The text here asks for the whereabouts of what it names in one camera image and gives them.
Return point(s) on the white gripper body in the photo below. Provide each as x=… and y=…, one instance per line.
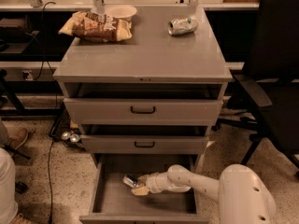
x=153, y=183

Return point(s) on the silver blue redbull can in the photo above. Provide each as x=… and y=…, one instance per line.
x=130, y=181

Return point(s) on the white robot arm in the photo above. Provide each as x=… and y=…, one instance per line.
x=240, y=193

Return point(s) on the grey open bottom drawer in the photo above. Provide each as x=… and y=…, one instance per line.
x=114, y=203

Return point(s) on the grey middle drawer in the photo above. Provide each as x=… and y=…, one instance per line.
x=134, y=144

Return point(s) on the silver can on floor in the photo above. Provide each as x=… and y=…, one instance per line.
x=74, y=138
x=65, y=136

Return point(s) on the grey drawer cabinet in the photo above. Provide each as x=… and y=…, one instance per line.
x=151, y=65

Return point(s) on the grey top drawer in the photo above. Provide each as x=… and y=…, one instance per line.
x=143, y=111

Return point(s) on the silver green soda can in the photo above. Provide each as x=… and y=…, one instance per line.
x=182, y=26

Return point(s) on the brown shoe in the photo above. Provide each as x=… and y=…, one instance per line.
x=18, y=139

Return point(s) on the person leg light trousers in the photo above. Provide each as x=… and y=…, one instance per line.
x=8, y=205

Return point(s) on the brown chip bag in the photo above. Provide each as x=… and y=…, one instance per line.
x=96, y=27

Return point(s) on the black office chair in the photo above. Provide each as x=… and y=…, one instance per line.
x=267, y=86

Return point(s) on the white bowl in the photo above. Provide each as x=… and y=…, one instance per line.
x=124, y=12

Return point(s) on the wall power outlet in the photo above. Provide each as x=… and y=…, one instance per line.
x=28, y=75

